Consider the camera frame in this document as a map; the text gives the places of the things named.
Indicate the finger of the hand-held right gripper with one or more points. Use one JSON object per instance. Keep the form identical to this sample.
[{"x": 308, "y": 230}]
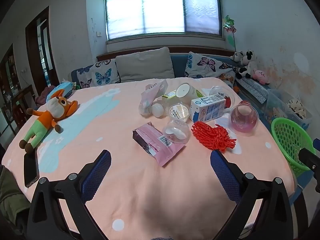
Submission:
[
  {"x": 307, "y": 157},
  {"x": 317, "y": 145}
]

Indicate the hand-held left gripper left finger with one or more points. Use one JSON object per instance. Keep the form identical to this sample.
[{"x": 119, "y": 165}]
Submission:
[{"x": 96, "y": 177}]

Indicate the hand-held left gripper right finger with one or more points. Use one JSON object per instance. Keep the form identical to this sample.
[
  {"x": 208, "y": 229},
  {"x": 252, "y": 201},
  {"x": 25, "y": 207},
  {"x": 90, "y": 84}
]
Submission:
[{"x": 225, "y": 177}]

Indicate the green plastic basket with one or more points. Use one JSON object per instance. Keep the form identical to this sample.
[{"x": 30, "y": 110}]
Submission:
[{"x": 287, "y": 140}]

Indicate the red foam fruit net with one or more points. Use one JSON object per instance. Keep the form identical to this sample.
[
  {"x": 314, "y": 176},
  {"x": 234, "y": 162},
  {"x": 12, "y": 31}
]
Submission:
[{"x": 212, "y": 135}]

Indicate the pink clear plastic cup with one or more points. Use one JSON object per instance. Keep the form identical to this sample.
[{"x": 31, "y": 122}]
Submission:
[{"x": 243, "y": 120}]

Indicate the clear plastic dome lid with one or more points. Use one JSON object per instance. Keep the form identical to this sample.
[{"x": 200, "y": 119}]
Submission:
[{"x": 175, "y": 131}]

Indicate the pink snack packet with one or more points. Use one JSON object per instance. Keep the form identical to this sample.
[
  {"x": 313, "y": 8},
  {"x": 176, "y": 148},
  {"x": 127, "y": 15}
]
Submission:
[{"x": 155, "y": 142}]

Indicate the blue white milk carton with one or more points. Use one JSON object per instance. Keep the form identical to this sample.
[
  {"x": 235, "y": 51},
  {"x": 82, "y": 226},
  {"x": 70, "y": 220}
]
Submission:
[{"x": 207, "y": 108}]

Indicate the small clear pudding cup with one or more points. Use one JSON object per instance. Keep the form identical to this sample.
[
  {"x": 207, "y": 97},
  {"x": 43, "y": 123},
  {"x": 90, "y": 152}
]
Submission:
[{"x": 178, "y": 112}]

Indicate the clear round plastic container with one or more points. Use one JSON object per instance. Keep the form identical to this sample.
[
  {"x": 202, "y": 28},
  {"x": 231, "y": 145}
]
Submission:
[{"x": 222, "y": 91}]

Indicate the white green paper cup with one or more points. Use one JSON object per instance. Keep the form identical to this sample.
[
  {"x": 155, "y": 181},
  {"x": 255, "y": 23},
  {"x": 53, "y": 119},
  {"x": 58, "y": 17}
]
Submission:
[{"x": 190, "y": 91}]

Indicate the clear plastic bag pink print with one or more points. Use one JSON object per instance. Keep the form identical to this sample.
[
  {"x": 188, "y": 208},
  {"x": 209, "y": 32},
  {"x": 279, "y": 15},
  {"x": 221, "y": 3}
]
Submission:
[{"x": 150, "y": 97}]

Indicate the clear plastic bottle with label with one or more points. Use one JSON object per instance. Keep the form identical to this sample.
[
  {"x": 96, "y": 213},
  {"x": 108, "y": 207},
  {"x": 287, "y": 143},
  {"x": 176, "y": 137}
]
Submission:
[{"x": 168, "y": 95}]

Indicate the pink printed blanket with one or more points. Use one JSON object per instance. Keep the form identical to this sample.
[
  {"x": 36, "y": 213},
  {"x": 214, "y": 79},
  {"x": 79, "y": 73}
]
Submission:
[{"x": 125, "y": 175}]

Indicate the cream dark print cloth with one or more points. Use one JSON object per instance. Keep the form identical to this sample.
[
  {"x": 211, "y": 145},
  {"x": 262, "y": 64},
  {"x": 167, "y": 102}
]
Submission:
[{"x": 296, "y": 107}]

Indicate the clear plastic storage box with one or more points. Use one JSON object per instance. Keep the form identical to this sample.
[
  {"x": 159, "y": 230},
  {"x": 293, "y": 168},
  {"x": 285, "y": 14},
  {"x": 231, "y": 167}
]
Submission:
[{"x": 280, "y": 100}]

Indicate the black smartphone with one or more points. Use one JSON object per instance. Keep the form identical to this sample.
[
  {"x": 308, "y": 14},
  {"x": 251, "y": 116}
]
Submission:
[{"x": 30, "y": 170}]

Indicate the orange fox plush toy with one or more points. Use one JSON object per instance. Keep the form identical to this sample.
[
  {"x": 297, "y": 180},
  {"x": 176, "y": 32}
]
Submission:
[{"x": 42, "y": 120}]

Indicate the grey patterned folded cloth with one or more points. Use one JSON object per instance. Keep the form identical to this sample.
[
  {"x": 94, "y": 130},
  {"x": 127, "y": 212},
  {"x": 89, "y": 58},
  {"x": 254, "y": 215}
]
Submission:
[{"x": 252, "y": 90}]

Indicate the olive green cloth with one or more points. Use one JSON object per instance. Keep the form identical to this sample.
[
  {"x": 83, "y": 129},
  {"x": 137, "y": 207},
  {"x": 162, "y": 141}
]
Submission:
[{"x": 12, "y": 200}]

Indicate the pink round plush toy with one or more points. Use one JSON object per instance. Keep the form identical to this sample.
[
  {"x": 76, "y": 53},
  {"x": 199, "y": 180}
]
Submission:
[{"x": 261, "y": 77}]

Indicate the blue tissue box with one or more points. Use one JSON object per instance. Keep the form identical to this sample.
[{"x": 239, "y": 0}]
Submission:
[{"x": 63, "y": 88}]

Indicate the purple cloth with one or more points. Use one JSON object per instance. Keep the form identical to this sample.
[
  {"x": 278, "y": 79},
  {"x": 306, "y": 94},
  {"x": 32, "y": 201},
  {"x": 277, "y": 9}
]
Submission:
[{"x": 43, "y": 95}]

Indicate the wooden chair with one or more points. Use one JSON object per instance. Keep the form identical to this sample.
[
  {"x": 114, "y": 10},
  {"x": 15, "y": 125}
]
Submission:
[{"x": 23, "y": 105}]

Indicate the small butterfly print pillow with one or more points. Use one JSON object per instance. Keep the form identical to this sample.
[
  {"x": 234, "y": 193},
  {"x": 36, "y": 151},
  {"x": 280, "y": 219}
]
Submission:
[{"x": 102, "y": 75}]

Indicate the black white cow plush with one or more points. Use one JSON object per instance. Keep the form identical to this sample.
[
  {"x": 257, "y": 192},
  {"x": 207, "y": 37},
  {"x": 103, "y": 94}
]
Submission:
[
  {"x": 248, "y": 58},
  {"x": 243, "y": 72}
]

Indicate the large butterfly print pillow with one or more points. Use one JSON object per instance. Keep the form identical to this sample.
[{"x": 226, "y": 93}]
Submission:
[{"x": 207, "y": 65}]

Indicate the grey white plush toy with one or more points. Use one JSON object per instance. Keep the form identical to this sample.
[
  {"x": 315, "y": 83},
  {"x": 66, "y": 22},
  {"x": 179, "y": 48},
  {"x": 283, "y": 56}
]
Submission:
[{"x": 236, "y": 56}]

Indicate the blue sofa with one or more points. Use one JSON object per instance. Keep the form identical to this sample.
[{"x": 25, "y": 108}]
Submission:
[{"x": 178, "y": 65}]

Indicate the grey cushion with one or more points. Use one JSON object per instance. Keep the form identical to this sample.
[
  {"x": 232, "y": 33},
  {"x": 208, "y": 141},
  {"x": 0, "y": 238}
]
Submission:
[{"x": 145, "y": 65}]

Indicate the dark wooden cabinet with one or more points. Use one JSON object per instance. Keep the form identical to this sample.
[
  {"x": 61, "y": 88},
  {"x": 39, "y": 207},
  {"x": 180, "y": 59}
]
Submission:
[{"x": 7, "y": 85}]

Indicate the colourful pinwheel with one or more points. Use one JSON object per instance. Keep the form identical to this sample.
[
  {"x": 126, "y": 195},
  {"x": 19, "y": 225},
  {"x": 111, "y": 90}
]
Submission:
[{"x": 228, "y": 26}]

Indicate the large window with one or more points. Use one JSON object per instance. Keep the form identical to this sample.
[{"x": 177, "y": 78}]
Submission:
[{"x": 162, "y": 5}]

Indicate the dark wooden door frame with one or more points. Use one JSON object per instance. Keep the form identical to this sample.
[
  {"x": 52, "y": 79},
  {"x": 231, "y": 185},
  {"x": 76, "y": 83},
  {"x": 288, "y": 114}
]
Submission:
[{"x": 31, "y": 55}]

